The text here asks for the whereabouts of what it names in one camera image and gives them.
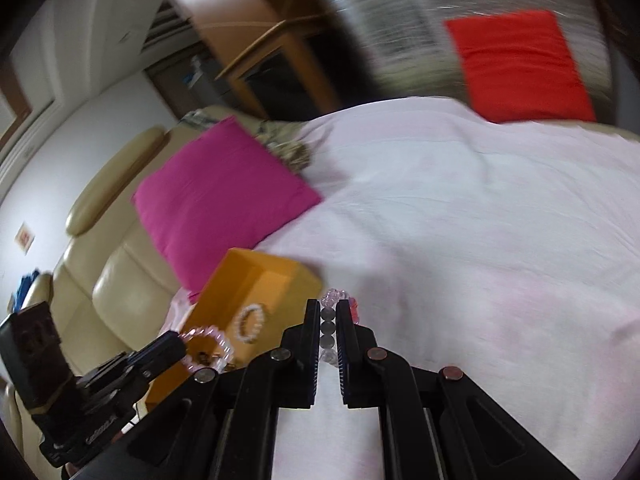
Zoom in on pink and grey bead bracelet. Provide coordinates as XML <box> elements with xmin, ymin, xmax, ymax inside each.
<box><xmin>319</xmin><ymin>287</ymin><xmax>361</xmax><ymax>363</ymax></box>

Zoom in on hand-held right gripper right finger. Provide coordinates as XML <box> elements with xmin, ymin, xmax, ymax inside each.
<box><xmin>336</xmin><ymin>299</ymin><xmax>578</xmax><ymax>480</ymax></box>

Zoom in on pink cushion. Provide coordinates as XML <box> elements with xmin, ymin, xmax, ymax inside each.
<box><xmin>131</xmin><ymin>115</ymin><xmax>325</xmax><ymax>292</ymax></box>

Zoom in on white bead bracelet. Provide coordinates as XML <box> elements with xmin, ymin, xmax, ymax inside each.
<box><xmin>232</xmin><ymin>304</ymin><xmax>271</xmax><ymax>343</ymax></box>

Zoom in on orange cardboard box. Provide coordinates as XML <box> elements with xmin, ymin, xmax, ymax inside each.
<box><xmin>145</xmin><ymin>247</ymin><xmax>323</xmax><ymax>406</ymax></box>

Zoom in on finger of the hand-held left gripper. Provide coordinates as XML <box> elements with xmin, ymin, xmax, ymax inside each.
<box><xmin>132</xmin><ymin>332</ymin><xmax>187</xmax><ymax>378</ymax></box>

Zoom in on beige leather sofa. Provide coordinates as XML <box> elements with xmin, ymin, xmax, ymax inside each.
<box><xmin>0</xmin><ymin>105</ymin><xmax>241</xmax><ymax>480</ymax></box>

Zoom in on patterned beige cloth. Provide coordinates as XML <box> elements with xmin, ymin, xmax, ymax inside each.
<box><xmin>250</xmin><ymin>120</ymin><xmax>313</xmax><ymax>176</ymax></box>

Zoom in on wooden cabinet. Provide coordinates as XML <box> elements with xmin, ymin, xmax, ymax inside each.
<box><xmin>215</xmin><ymin>17</ymin><xmax>341</xmax><ymax>121</ymax></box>

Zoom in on white blanket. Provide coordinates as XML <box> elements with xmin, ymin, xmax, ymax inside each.
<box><xmin>165</xmin><ymin>97</ymin><xmax>640</xmax><ymax>480</ymax></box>

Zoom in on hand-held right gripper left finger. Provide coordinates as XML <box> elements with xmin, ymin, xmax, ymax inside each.
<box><xmin>75</xmin><ymin>299</ymin><xmax>322</xmax><ymax>480</ymax></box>

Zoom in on pink clear bead bracelet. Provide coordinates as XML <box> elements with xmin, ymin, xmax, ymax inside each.
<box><xmin>179</xmin><ymin>326</ymin><xmax>235</xmax><ymax>371</ymax></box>

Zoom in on red cushion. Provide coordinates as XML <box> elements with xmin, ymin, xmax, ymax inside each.
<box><xmin>444</xmin><ymin>10</ymin><xmax>598</xmax><ymax>123</ymax></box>

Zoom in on small blue cloth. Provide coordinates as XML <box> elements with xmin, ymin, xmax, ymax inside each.
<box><xmin>12</xmin><ymin>270</ymin><xmax>41</xmax><ymax>311</ymax></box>

